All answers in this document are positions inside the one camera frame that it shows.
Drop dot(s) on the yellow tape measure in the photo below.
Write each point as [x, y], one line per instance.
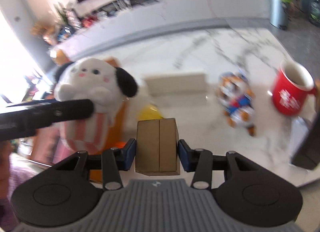
[150, 113]

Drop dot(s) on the white phone stand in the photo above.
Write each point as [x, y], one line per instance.
[298, 132]

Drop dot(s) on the blue water jug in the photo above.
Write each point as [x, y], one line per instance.
[315, 10]

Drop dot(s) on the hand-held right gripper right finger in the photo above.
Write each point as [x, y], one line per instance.
[183, 156]

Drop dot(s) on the cream flat box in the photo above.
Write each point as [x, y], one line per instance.
[175, 83]

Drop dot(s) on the small gold box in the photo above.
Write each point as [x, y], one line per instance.
[157, 144]

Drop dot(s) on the black smartphone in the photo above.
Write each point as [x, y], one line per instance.
[307, 152]

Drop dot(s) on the white dog plush toy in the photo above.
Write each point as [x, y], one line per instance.
[90, 82]

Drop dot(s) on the white marble tv cabinet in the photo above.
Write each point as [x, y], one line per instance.
[175, 12]

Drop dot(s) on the grey pedal bin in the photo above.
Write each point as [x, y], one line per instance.
[278, 10]

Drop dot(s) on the orange cardboard box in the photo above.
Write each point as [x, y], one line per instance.
[116, 127]

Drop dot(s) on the purple blanket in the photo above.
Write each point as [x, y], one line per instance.
[17, 179]

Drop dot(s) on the red mug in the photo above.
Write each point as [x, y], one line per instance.
[287, 94]

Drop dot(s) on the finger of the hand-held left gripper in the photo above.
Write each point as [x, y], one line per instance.
[50, 116]

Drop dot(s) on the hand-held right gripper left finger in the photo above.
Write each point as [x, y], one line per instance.
[130, 153]

